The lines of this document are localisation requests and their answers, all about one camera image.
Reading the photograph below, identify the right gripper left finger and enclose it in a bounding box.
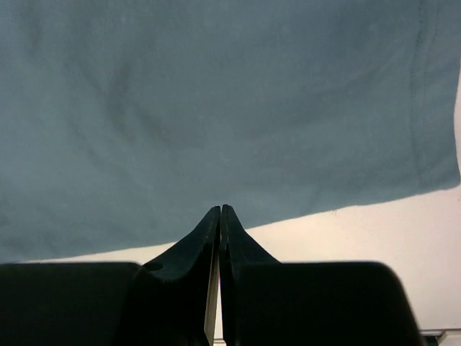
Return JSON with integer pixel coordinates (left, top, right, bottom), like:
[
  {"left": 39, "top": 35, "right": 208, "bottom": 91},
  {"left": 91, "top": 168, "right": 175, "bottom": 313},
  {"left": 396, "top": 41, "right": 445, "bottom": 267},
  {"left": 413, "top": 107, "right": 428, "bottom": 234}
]
[{"left": 1, "top": 207, "right": 220, "bottom": 345}]

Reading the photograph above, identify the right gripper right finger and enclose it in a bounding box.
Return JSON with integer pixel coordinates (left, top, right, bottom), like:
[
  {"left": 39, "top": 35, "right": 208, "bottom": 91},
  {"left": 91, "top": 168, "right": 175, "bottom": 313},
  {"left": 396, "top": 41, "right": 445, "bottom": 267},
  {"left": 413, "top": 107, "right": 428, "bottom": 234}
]
[{"left": 220, "top": 205, "right": 424, "bottom": 345}]

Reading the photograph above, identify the grey-blue t shirt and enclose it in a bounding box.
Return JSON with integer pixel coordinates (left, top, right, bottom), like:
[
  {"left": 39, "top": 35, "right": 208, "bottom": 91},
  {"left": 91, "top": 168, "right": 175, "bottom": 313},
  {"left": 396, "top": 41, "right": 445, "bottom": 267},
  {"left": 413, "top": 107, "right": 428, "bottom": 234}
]
[{"left": 1, "top": 1, "right": 460, "bottom": 262}]

